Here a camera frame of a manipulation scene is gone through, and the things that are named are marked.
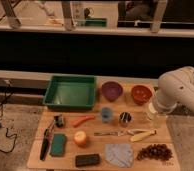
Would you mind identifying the grey blue cloth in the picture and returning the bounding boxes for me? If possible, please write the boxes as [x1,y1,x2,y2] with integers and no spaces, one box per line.
[105,143,133,168]

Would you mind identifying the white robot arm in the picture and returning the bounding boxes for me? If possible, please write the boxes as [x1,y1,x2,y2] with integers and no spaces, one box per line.
[145,66,194,128]

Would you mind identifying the metal cup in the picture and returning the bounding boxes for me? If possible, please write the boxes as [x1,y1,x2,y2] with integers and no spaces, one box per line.
[119,112,132,127]

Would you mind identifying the wooden cutting board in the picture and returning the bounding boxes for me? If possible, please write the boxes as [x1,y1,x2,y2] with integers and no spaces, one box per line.
[27,83,180,171]

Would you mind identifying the red bowl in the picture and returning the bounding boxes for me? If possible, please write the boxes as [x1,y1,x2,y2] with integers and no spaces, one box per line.
[131,85,152,105]

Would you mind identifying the orange carrot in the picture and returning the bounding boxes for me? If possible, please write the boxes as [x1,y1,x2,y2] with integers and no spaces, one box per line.
[72,116,95,128]

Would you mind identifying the yellow red apple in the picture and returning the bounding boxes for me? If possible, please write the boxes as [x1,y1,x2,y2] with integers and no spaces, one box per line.
[74,131,88,146]

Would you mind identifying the bunch of dark grapes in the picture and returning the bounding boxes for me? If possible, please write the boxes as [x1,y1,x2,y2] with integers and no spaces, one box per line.
[137,144,172,161]

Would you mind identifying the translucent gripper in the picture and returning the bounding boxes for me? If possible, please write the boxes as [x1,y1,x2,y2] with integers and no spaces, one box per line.
[145,103,166,128]

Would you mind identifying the green plastic tray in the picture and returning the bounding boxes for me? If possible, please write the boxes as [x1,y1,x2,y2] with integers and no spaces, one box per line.
[43,76,97,110]

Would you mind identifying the small blue cup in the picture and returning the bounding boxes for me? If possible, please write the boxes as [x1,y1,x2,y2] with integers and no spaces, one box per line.
[100,107,113,123]

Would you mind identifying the metal fork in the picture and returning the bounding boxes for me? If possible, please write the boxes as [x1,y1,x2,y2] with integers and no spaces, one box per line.
[94,131,125,136]

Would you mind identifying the black rectangular block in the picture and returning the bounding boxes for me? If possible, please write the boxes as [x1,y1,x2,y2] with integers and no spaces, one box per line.
[75,154,100,167]

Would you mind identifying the green sponge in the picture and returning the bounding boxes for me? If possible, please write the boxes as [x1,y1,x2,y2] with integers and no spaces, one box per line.
[50,133,67,157]

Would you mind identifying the purple bowl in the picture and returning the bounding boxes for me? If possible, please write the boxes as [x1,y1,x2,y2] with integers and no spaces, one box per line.
[101,81,123,102]

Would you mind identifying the yellow banana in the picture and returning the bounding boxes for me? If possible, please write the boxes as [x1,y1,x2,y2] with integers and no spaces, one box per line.
[127,130,156,142]

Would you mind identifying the black handled knife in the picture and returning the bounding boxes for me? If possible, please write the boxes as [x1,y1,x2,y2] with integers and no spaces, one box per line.
[40,121,54,161]

